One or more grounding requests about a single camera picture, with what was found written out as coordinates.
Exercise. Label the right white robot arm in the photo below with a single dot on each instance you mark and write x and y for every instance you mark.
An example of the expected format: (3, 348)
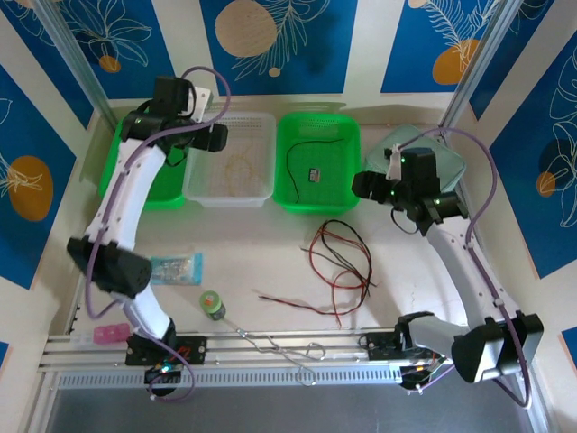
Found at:
(460, 266)

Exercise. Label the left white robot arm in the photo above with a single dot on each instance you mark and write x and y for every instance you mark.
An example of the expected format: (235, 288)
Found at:
(126, 189)

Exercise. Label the pale green plastic lid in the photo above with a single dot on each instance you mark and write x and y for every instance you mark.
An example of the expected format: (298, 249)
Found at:
(451, 153)

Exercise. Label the white plastic mesh basket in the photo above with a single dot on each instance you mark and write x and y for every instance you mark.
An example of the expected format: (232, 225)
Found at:
(212, 180)

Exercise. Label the green plastic mesh basket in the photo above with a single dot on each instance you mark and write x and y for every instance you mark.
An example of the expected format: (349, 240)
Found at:
(324, 194)
(167, 194)

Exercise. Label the small black printed tag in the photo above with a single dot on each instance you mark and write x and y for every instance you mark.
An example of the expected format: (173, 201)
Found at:
(314, 175)

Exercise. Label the blue printed plastic packet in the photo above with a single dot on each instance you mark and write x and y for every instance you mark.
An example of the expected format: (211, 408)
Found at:
(180, 270)

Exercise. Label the small black controller board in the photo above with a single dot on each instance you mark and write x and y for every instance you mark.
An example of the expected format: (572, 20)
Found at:
(163, 374)
(419, 376)

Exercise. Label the small green jar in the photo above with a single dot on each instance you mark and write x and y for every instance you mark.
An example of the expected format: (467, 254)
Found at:
(212, 306)

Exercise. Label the pink pill box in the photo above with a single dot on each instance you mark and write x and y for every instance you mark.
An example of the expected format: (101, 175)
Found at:
(110, 334)

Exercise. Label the aluminium frame post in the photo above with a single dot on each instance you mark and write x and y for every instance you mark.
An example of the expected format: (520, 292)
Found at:
(478, 67)
(72, 58)

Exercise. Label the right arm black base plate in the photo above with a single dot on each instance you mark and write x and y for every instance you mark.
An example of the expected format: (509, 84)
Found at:
(381, 347)

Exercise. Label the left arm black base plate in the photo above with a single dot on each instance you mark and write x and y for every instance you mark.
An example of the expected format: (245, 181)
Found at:
(196, 349)

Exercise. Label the aluminium frame rail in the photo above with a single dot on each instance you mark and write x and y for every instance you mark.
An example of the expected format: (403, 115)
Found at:
(225, 356)

